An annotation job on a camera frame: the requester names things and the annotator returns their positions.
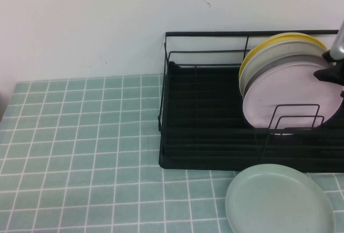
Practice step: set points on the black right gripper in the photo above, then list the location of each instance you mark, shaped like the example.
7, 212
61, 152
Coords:
342, 73

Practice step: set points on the pink round plate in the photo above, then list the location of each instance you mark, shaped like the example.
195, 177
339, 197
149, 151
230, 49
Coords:
285, 93

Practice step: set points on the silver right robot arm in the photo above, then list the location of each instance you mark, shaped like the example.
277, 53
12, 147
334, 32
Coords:
338, 42

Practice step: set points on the white round plate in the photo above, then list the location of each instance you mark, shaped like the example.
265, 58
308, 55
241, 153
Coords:
276, 51

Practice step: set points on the yellow round plate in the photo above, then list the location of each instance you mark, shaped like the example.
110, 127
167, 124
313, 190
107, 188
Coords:
268, 41

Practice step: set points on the green round plate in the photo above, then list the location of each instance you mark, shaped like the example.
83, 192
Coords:
279, 200

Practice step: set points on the black drip tray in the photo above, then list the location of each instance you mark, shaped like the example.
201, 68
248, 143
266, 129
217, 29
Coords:
215, 163

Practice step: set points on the green checkered tablecloth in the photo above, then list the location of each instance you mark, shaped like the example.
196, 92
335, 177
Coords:
80, 136

